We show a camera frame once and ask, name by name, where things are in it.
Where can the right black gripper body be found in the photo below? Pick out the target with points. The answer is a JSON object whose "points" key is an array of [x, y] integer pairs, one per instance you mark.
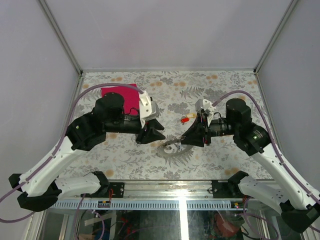
{"points": [[217, 127]]}

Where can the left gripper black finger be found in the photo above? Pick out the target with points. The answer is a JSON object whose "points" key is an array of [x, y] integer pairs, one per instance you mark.
{"points": [[148, 136], [154, 124]]}

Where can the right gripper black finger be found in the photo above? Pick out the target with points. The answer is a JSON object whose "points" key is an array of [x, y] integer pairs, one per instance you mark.
{"points": [[196, 141], [197, 131]]}

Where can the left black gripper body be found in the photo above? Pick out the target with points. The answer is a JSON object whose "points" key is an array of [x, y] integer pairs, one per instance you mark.
{"points": [[124, 125]]}

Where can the large metal keyring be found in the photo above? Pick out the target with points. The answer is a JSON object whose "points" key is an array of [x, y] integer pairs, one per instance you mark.
{"points": [[173, 148]]}

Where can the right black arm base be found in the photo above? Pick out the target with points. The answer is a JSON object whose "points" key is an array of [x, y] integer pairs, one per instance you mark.
{"points": [[228, 189]]}

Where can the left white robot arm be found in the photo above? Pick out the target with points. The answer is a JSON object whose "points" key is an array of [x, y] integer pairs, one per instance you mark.
{"points": [[41, 187]]}

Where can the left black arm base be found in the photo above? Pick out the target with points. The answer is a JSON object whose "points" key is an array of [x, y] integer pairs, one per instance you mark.
{"points": [[108, 189]]}

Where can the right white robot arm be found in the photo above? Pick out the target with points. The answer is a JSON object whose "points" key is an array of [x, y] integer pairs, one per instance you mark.
{"points": [[297, 202]]}

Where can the red key tag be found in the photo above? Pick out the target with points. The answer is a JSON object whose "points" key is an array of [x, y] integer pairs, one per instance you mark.
{"points": [[185, 120]]}

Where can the yellow key tag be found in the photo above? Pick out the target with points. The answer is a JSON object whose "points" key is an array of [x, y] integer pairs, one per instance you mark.
{"points": [[191, 115]]}

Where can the magenta cloth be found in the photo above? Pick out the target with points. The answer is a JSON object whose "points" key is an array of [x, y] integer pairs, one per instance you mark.
{"points": [[131, 98]]}

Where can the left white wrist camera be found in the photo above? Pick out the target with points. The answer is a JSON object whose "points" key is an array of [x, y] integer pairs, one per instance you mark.
{"points": [[148, 109]]}

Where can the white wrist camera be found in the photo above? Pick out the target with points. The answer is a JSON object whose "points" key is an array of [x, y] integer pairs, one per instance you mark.
{"points": [[205, 106], [148, 109]]}

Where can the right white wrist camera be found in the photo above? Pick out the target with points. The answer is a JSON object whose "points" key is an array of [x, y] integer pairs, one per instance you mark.
{"points": [[205, 106]]}

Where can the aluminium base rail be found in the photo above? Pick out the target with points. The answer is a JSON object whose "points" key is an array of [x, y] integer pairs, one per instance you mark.
{"points": [[166, 190]]}

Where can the grey slotted cable duct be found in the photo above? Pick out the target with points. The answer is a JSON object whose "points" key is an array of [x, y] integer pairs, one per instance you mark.
{"points": [[120, 204]]}

